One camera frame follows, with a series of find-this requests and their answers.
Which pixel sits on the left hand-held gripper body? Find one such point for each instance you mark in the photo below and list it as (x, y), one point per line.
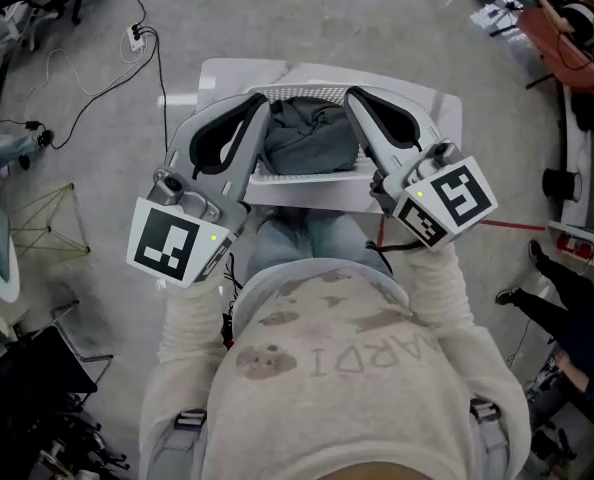
(169, 240)

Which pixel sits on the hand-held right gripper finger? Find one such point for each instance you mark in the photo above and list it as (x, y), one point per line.
(419, 118)
(377, 148)

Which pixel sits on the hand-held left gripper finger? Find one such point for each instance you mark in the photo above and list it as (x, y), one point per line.
(252, 153)
(182, 135)

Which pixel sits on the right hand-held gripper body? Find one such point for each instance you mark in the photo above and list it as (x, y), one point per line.
(457, 200)

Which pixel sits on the white perforated laundry basket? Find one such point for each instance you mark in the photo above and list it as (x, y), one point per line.
(302, 179)

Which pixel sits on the dark grey laundry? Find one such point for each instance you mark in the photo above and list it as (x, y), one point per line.
(309, 138)

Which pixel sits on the person's right forearm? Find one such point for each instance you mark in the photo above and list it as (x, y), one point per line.
(437, 288)

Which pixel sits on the person's left forearm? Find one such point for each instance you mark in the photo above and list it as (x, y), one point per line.
(192, 318)

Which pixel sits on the person's legs in jeans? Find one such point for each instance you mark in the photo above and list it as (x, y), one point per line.
(282, 245)

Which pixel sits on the black cylinder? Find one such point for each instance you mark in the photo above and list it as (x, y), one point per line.
(559, 184)

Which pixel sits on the white power strip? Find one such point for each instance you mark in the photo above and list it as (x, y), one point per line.
(135, 38)

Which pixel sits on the papers on floor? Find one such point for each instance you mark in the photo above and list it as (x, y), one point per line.
(494, 20)

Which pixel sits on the red white canister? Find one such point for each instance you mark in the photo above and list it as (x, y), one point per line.
(574, 245)

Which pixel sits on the white workbench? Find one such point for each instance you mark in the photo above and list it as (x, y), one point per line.
(584, 168)

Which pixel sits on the red table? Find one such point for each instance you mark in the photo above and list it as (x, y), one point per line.
(544, 38)

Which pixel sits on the black folding chair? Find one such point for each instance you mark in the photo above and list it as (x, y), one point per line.
(37, 363)

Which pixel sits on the person's cream sweater torso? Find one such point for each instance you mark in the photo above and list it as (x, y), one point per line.
(327, 403)

